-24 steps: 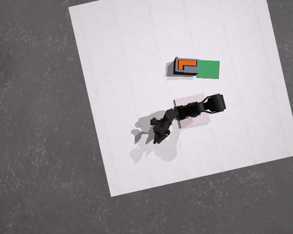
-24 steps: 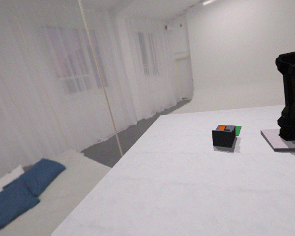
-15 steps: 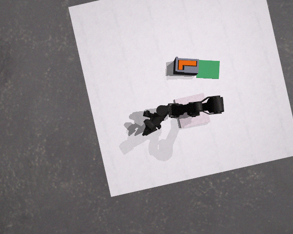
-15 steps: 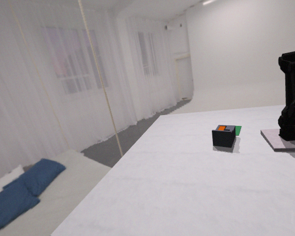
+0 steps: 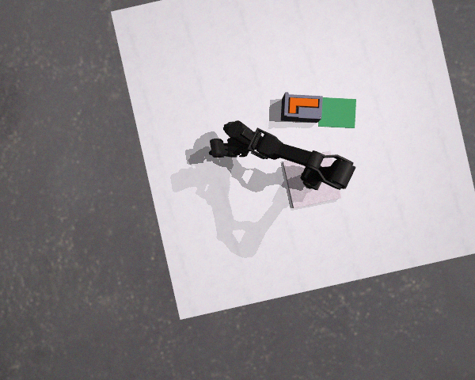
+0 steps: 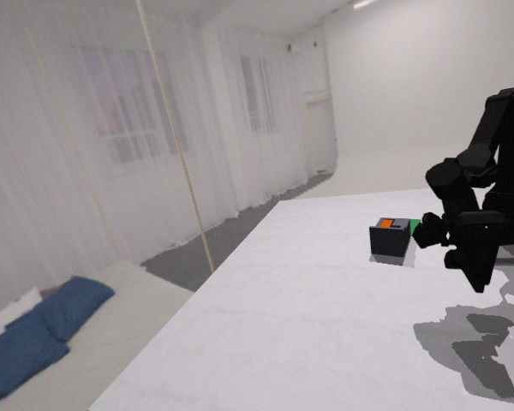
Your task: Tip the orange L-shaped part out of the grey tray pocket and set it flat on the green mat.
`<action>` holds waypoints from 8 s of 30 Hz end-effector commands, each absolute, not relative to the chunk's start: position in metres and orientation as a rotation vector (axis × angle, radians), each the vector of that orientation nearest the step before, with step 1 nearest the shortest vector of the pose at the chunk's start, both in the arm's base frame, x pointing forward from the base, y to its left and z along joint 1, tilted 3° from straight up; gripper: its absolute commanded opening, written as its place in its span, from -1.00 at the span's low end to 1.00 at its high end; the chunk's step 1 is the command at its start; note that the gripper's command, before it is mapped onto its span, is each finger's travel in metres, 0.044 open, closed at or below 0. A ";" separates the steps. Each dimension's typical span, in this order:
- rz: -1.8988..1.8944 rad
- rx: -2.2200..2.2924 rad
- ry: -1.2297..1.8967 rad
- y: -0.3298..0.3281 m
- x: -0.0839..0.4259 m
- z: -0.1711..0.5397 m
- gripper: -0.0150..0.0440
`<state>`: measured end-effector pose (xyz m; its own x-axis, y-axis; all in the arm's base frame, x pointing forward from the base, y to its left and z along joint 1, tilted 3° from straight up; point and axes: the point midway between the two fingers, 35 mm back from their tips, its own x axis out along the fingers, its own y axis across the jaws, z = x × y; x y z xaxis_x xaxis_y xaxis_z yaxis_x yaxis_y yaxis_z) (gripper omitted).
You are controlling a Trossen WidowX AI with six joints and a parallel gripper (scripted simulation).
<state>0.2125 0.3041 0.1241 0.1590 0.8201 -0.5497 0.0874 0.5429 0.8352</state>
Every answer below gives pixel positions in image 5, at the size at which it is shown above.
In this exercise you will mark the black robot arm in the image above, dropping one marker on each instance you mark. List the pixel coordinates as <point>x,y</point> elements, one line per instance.
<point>337,175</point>

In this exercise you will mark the orange l-shaped part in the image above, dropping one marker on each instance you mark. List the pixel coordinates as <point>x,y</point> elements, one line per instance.
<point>301,102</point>

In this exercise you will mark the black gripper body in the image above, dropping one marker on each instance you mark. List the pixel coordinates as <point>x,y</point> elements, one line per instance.
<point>219,149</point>

